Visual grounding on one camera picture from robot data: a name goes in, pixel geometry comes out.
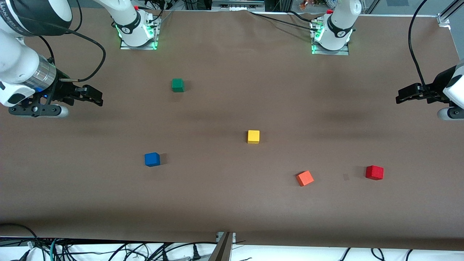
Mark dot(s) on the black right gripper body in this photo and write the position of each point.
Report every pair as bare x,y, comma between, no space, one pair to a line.
61,91

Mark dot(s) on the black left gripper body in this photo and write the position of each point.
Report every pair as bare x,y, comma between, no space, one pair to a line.
437,87

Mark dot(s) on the red cube block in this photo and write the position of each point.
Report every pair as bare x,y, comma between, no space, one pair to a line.
374,172

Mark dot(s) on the blue cube block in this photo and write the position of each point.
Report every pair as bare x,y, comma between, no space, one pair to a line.
152,160

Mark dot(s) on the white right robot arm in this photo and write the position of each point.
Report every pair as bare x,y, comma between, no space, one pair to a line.
14,61

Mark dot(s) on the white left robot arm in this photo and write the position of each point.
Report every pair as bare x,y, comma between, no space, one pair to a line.
339,25

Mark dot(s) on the green cube block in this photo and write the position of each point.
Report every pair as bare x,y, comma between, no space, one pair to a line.
177,85

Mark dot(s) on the orange cube block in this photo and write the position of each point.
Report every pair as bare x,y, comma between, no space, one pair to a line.
305,178

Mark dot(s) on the yellow cube block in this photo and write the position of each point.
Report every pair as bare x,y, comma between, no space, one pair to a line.
253,137

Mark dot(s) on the brown table cover sheet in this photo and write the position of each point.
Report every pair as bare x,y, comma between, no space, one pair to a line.
232,203

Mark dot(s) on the black power plug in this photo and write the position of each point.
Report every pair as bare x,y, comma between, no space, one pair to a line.
196,252

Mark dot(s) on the aluminium frame profile corner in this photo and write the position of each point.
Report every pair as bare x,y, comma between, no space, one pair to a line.
447,14

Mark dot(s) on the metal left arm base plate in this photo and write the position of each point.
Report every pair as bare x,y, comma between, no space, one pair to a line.
344,50

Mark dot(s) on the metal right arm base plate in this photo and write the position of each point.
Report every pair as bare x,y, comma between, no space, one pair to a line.
154,40

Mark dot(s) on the metal bracket with brown bar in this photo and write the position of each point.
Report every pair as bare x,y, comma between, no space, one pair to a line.
222,248

